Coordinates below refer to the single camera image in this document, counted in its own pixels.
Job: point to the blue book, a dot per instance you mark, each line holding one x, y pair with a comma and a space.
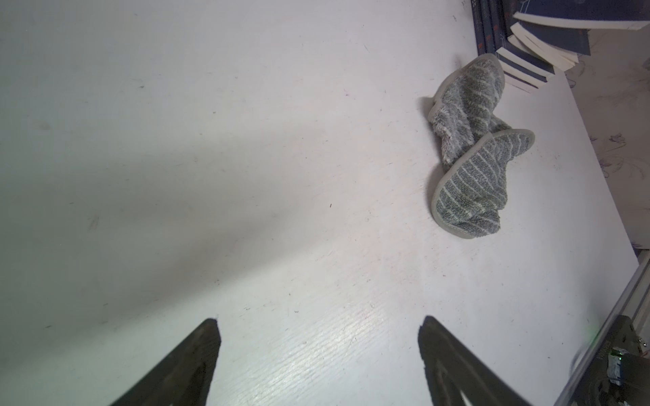
586, 14
524, 65
559, 47

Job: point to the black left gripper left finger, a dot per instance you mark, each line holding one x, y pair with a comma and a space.
184, 376

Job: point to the grey patterned cloth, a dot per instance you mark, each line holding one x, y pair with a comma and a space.
476, 148

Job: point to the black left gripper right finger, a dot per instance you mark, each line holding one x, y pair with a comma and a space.
455, 376

